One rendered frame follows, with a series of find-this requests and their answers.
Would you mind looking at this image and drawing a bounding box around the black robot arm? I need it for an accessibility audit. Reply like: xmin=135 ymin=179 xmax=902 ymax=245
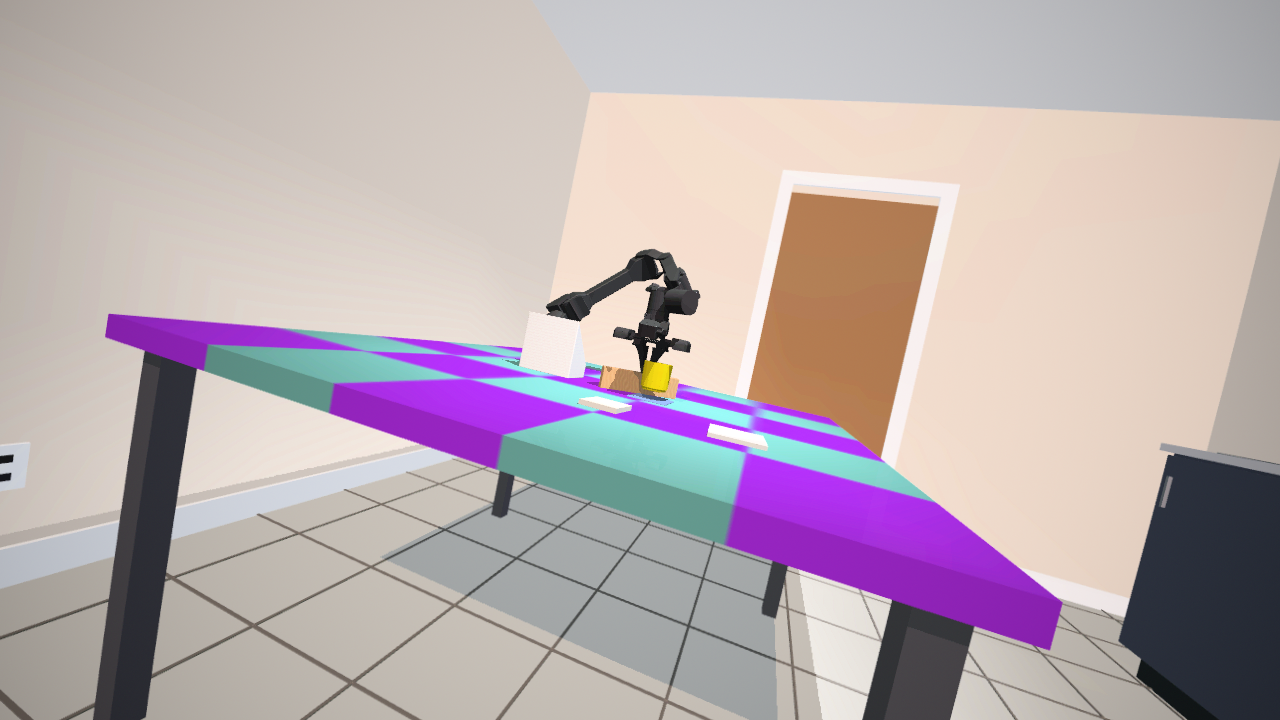
xmin=547 ymin=249 xmax=701 ymax=340

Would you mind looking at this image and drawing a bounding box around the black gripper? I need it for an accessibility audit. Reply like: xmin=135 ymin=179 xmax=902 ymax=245
xmin=613 ymin=309 xmax=691 ymax=373

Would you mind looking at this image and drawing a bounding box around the light wooden plank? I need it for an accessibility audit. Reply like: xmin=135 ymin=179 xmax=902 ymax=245
xmin=599 ymin=365 xmax=678 ymax=398

